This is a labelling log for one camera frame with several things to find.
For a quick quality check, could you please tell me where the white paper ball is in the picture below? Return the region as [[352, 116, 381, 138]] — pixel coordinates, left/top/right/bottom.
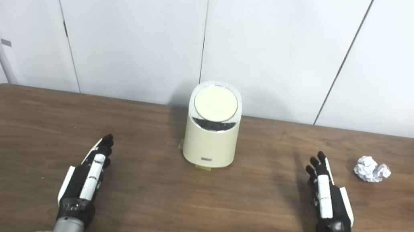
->
[[352, 154, 393, 185]]

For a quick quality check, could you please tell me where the yellow tape under bin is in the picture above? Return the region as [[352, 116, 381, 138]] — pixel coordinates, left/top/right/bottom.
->
[[176, 139, 215, 171]]

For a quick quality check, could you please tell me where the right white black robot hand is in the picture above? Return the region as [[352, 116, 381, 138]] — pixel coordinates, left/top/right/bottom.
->
[[296, 149, 365, 232]]

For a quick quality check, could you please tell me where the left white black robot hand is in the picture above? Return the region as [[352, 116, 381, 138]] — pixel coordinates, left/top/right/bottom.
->
[[54, 128, 116, 228]]

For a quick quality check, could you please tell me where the cream-colored lidded bin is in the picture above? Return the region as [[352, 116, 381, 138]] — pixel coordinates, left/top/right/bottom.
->
[[180, 78, 246, 171]]

